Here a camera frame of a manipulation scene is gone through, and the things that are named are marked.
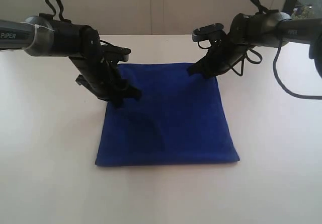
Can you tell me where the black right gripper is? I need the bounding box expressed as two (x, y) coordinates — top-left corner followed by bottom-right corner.
(187, 35), (251, 79)

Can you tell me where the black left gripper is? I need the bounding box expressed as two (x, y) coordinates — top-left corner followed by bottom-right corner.
(69, 46), (141, 108)

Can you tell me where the blue microfibre towel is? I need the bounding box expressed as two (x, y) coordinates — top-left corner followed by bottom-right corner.
(95, 63), (239, 167)

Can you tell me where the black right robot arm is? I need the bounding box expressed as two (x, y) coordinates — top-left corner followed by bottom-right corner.
(187, 12), (321, 79)

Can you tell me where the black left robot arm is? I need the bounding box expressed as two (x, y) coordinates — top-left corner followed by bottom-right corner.
(1, 14), (142, 107)

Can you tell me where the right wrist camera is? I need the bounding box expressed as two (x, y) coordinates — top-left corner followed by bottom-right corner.
(192, 23), (226, 50)

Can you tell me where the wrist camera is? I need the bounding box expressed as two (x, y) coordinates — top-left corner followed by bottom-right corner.
(192, 23), (226, 50)
(100, 40), (131, 66)

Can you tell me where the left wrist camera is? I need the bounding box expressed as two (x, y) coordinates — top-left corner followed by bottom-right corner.
(100, 40), (131, 66)

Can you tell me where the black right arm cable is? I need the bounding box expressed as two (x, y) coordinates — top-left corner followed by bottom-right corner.
(231, 0), (322, 100)

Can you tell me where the black left camera cable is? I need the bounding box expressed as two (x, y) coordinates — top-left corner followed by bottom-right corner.
(44, 0), (72, 23)

